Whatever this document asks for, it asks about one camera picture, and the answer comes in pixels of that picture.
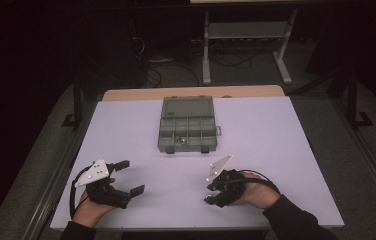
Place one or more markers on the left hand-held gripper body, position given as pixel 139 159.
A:
pixel 104 196

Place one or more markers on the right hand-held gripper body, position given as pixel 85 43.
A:
pixel 231 186

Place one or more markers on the grey plastic compartment box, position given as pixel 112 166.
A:
pixel 186 108

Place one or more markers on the person's left hand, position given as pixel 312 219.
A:
pixel 91 213

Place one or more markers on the person's right hand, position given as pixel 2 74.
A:
pixel 259 196

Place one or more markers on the white board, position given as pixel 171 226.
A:
pixel 259 133

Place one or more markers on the black stand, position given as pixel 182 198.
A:
pixel 77 100
pixel 352 100

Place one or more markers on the wooden table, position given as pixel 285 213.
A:
pixel 192 92

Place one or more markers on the white power strip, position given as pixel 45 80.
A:
pixel 161 60

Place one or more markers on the white metal stand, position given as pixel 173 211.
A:
pixel 246 30

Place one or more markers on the metal frame rail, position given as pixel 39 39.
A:
pixel 375 166
pixel 53 186

